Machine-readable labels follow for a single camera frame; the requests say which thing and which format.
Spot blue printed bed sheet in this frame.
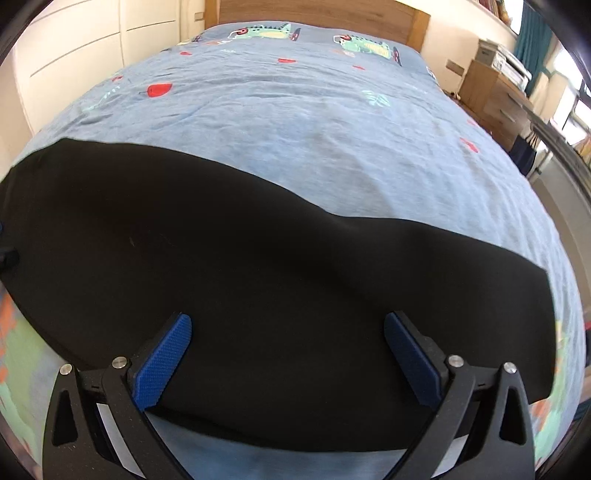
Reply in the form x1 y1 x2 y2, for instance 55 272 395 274
0 21 588 480

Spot white printer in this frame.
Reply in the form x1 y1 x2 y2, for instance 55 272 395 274
475 39 530 89

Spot metal rail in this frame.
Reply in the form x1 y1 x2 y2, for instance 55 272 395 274
526 105 591 197

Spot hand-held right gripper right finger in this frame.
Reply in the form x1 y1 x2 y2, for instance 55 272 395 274
383 310 536 480

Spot black pants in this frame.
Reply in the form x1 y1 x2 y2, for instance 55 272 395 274
0 138 557 453

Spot blue printed pillow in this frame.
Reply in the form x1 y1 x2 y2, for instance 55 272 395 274
331 32 426 69
194 21 306 45

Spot wooden dresser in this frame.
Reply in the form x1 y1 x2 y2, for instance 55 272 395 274
459 59 536 151

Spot wooden headboard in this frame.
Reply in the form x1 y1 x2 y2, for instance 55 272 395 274
205 0 431 51

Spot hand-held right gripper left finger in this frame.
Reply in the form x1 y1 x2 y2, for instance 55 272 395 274
42 312 195 480

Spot white wardrobe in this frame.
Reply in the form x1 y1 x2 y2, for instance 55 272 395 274
11 0 206 136

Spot dark blue bag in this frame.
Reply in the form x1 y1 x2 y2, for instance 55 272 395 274
509 134 539 176

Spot teal curtain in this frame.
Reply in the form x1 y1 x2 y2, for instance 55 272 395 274
515 9 556 97

